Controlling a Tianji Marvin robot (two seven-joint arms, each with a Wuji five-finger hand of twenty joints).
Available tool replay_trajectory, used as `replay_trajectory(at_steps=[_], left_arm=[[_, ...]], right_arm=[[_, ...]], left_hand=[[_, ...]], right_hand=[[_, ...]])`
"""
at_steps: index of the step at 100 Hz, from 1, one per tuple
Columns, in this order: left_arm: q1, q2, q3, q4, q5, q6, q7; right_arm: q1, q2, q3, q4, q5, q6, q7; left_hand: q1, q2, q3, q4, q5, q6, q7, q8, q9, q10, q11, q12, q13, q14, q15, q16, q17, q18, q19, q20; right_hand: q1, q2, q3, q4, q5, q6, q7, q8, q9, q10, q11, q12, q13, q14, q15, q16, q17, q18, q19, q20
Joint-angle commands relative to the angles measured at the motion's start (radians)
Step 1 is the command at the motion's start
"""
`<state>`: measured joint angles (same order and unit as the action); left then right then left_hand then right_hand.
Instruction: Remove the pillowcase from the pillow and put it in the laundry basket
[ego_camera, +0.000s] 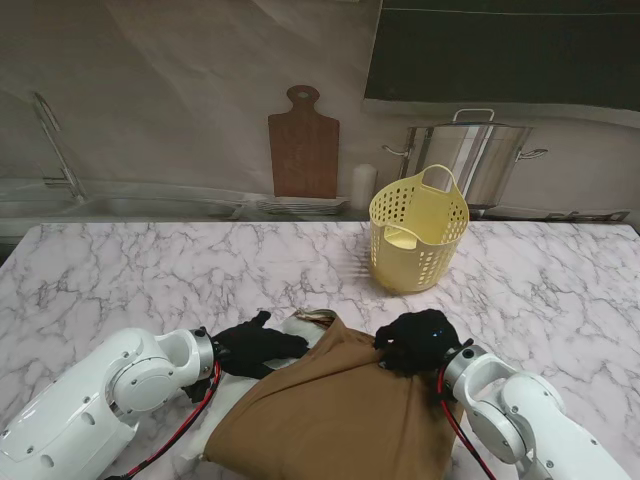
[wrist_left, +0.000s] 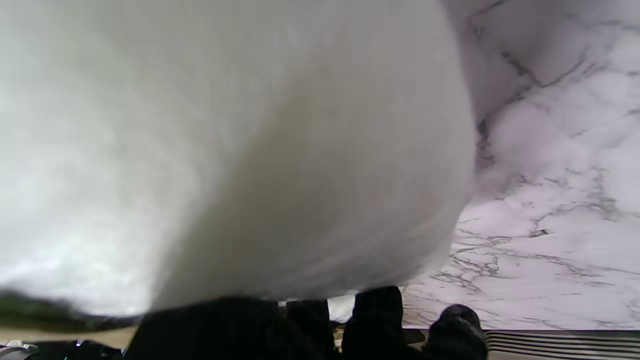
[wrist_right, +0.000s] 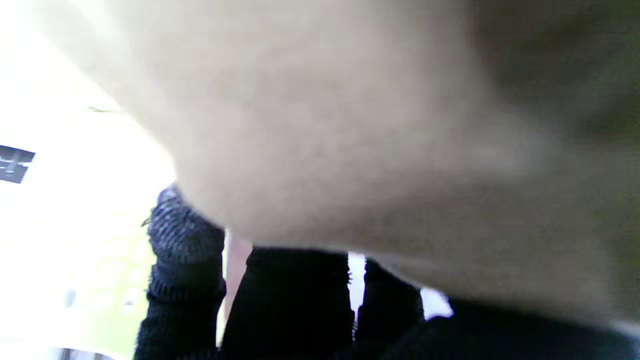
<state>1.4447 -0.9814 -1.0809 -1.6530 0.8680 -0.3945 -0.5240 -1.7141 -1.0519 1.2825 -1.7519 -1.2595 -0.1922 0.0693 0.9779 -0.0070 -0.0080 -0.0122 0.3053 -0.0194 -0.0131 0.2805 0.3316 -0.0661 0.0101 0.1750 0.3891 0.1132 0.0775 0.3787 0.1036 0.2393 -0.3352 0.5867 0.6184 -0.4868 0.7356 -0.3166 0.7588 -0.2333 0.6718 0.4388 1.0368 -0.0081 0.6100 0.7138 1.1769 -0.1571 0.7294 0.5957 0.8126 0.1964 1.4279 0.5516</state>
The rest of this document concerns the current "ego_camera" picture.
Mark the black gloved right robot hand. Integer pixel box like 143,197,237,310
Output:
373,308,464,376

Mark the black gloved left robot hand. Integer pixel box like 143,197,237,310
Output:
212,309,310,381

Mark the white pillow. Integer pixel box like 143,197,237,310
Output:
177,307,334,464

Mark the brown pillowcase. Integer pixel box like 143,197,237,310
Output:
203,308,464,480

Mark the yellow perforated laundry basket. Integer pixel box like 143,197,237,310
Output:
368,163,471,295

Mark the stack of white plates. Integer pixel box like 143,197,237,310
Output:
254,195,351,217

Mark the steel kitchen sink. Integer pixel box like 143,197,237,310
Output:
0,194,249,221

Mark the large steel stockpot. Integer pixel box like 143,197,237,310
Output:
382,107,550,210

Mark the brown wooden cutting board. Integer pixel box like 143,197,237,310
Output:
267,84,341,199

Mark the black stove grate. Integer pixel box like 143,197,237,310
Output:
547,209,631,224

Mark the chrome kitchen faucet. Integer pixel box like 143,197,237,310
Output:
30,91,87,205

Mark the dark range hood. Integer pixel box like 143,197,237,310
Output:
360,0,640,114

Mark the red left arm cable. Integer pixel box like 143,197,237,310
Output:
112,362,224,480

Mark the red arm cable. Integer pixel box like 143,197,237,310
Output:
437,367,496,480
112,362,224,480

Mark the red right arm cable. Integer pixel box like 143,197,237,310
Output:
437,367,496,480

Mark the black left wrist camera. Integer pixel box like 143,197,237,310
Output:
182,379,214,405

